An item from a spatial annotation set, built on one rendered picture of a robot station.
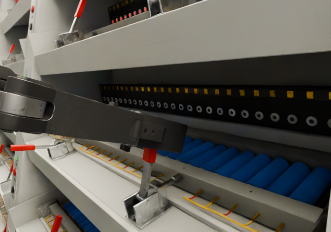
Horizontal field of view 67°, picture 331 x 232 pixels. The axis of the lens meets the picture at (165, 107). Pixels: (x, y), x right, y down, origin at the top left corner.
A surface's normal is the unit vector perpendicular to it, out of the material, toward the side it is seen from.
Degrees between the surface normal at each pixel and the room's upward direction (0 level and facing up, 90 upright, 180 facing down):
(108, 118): 92
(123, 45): 111
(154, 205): 90
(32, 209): 90
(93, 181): 21
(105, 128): 92
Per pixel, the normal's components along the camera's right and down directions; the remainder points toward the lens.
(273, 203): -0.16, -0.96
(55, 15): 0.65, 0.07
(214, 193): -0.73, 0.28
